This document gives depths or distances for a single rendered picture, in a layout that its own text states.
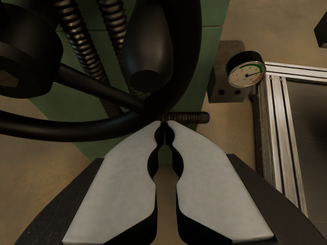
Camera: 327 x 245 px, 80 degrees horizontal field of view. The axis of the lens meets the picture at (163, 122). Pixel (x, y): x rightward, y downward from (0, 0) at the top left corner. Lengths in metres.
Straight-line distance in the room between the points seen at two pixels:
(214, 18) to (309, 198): 0.68
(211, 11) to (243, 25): 1.40
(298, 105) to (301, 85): 0.12
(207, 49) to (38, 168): 0.96
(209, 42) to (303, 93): 0.76
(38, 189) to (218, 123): 0.93
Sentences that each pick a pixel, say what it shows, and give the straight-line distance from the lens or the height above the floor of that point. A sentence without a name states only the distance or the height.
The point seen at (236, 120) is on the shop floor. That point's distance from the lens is 1.13.
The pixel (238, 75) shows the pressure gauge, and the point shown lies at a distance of 0.37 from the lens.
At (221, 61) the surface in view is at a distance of 0.45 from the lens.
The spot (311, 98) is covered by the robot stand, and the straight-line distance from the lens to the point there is 1.09.
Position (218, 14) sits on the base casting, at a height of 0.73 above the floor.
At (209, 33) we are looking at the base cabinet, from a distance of 0.38.
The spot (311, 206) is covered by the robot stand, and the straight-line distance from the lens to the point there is 0.85.
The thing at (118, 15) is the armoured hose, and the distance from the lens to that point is 0.22.
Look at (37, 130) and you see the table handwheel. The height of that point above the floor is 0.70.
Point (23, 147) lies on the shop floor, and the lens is 1.24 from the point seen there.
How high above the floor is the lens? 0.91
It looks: 60 degrees down
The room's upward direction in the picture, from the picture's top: 2 degrees counter-clockwise
